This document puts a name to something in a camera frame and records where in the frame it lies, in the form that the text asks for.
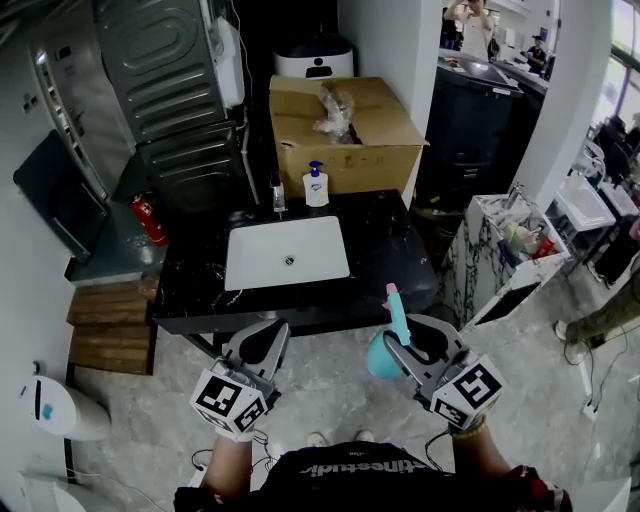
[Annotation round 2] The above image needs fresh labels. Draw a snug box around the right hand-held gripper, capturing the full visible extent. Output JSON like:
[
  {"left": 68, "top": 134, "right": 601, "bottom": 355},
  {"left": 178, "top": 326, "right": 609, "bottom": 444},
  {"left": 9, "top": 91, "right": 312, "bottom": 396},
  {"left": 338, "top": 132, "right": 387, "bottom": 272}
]
[{"left": 383, "top": 313, "right": 504, "bottom": 432}]

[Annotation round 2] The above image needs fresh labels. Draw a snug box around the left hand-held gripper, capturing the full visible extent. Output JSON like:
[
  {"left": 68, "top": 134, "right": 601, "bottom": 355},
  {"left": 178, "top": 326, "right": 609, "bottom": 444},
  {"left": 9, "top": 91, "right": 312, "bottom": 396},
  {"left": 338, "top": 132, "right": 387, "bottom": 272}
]
[{"left": 189, "top": 318, "right": 293, "bottom": 442}]

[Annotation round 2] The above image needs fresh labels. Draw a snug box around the person's right forearm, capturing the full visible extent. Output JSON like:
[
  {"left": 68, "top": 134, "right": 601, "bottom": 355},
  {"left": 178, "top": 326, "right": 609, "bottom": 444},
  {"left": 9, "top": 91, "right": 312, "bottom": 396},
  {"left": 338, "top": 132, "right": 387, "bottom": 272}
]
[{"left": 452, "top": 422, "right": 512, "bottom": 482}]

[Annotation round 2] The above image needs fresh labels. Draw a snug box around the person's left forearm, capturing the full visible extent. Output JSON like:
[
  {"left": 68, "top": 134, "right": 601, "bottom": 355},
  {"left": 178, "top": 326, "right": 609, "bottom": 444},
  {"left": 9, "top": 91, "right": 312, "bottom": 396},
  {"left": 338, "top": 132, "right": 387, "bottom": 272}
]
[{"left": 201, "top": 432, "right": 255, "bottom": 495}]

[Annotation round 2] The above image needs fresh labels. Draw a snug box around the white soap pump bottle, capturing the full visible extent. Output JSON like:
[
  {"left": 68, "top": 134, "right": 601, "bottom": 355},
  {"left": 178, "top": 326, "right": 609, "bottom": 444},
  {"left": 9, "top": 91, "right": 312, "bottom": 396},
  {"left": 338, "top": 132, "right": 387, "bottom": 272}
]
[{"left": 301, "top": 160, "right": 332, "bottom": 208}]

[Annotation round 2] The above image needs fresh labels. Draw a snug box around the white marble sink cabinet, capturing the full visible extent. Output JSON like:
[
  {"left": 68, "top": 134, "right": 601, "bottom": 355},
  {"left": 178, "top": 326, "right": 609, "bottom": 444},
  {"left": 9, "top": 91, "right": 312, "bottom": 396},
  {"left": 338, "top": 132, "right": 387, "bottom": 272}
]
[{"left": 441, "top": 191, "right": 572, "bottom": 332}]

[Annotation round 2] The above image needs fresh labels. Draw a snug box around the white rectangular sink basin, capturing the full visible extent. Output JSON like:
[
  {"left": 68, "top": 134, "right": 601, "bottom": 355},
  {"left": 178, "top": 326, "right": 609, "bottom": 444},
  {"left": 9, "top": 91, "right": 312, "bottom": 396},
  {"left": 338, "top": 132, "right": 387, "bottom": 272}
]
[{"left": 223, "top": 215, "right": 352, "bottom": 293}]

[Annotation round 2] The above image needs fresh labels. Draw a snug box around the black marble sink counter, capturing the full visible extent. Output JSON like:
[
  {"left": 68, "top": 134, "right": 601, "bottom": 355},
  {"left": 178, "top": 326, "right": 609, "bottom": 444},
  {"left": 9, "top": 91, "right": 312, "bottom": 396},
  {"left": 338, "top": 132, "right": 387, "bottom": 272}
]
[{"left": 151, "top": 188, "right": 441, "bottom": 337}]

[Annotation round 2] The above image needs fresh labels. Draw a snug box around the person's black printed shirt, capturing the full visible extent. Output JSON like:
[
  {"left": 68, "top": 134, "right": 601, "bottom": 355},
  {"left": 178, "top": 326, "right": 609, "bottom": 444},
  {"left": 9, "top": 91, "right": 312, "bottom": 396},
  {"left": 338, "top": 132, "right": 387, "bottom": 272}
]
[{"left": 173, "top": 441, "right": 572, "bottom": 512}]

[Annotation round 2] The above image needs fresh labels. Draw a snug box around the pile of dishes in sink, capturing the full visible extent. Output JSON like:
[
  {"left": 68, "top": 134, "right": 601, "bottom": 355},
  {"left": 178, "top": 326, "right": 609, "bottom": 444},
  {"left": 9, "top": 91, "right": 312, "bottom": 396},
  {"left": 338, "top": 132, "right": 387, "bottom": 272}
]
[{"left": 497, "top": 219, "right": 557, "bottom": 266}]

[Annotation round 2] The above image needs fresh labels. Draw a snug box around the wooden slat pallet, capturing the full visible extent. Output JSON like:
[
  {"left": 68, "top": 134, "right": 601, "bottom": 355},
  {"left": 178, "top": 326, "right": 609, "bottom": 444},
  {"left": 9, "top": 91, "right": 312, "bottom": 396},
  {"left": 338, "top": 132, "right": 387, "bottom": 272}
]
[{"left": 66, "top": 277, "right": 160, "bottom": 377}]

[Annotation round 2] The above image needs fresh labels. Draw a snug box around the red fire extinguisher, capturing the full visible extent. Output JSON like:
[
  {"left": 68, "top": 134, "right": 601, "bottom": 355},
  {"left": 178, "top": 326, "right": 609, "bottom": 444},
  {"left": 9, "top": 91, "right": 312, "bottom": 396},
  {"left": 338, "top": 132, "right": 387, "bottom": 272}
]
[{"left": 130, "top": 191, "right": 170, "bottom": 249}]

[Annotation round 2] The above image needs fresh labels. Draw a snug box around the dark metal appliance ribbed back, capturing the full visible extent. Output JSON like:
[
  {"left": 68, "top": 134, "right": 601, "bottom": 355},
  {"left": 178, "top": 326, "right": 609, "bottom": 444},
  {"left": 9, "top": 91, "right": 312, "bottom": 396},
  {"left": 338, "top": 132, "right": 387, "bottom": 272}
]
[{"left": 135, "top": 118, "right": 254, "bottom": 217}]

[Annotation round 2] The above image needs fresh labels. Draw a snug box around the white bin teal mark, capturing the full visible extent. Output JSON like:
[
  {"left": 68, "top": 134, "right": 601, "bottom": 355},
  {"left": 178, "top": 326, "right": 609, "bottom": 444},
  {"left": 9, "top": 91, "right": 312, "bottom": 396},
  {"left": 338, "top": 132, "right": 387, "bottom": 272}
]
[{"left": 18, "top": 360, "right": 112, "bottom": 443}]

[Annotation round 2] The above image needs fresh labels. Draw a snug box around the white utility sink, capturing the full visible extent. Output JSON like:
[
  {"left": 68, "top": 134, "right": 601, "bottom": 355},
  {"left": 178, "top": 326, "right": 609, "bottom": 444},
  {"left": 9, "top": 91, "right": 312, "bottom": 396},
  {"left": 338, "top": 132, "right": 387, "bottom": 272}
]
[{"left": 558, "top": 171, "right": 617, "bottom": 232}]

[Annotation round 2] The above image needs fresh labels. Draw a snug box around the black tall cabinet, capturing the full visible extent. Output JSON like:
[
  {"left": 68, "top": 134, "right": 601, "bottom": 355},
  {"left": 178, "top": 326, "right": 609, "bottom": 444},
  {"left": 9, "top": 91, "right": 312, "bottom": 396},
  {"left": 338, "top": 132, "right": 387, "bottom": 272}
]
[{"left": 415, "top": 53, "right": 532, "bottom": 212}]

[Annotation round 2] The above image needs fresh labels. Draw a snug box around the large cardboard box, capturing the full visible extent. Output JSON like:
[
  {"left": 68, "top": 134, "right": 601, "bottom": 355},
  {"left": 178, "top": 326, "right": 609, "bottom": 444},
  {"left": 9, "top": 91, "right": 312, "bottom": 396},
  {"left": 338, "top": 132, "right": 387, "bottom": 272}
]
[{"left": 268, "top": 74, "right": 431, "bottom": 198}]

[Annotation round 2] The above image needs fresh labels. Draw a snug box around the crumpled clear plastic bag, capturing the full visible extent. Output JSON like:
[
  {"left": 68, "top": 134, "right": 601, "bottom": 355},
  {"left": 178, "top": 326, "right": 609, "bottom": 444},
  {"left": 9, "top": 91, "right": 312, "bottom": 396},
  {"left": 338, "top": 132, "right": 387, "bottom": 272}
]
[{"left": 312, "top": 81, "right": 362, "bottom": 147}]

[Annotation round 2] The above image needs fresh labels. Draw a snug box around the dark flat panel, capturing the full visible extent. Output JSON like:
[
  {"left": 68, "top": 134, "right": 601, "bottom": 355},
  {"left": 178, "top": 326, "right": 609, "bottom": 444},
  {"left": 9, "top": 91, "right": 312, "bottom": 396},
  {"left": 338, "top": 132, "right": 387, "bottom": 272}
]
[{"left": 12, "top": 129, "right": 111, "bottom": 265}]

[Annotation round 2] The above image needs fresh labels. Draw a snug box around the white round bin black lid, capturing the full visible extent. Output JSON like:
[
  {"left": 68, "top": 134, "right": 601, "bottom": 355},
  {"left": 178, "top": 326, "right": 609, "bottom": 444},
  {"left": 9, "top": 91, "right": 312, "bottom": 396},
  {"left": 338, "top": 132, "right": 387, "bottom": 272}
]
[{"left": 271, "top": 33, "right": 356, "bottom": 80}]

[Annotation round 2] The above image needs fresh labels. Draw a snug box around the grey metal appliance ribbed back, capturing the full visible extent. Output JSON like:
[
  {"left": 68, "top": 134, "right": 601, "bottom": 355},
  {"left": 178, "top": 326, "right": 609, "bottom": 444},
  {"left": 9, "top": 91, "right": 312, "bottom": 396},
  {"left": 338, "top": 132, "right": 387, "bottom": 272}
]
[{"left": 93, "top": 0, "right": 237, "bottom": 145}]

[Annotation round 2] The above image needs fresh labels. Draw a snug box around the beaded bracelet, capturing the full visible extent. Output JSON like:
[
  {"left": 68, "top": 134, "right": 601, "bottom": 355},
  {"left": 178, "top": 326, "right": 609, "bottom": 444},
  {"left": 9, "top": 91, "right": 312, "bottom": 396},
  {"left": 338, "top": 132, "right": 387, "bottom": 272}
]
[{"left": 451, "top": 416, "right": 489, "bottom": 440}]

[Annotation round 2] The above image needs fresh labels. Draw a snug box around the white wall-mounted water heater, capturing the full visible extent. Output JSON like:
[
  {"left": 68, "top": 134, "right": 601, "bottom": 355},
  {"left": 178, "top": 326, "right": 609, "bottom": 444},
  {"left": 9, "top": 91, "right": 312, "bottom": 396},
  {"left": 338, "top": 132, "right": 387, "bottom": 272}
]
[{"left": 213, "top": 16, "right": 247, "bottom": 110}]

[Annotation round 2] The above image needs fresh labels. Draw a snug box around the grey door with handle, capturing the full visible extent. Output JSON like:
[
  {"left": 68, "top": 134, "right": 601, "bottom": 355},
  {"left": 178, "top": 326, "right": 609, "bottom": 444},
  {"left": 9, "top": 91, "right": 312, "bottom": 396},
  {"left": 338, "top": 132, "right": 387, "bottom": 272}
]
[{"left": 25, "top": 29, "right": 137, "bottom": 202}]

